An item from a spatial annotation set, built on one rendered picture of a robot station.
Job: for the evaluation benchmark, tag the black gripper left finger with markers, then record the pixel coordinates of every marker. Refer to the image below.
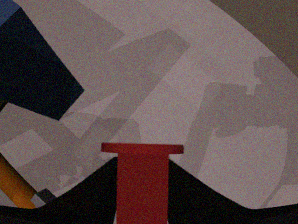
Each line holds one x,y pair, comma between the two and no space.
93,201

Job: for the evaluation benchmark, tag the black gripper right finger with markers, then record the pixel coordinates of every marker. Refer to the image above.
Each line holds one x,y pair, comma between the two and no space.
193,202

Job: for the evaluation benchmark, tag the crank handle with dark red grip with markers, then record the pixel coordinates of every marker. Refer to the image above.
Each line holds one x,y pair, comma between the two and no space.
142,182

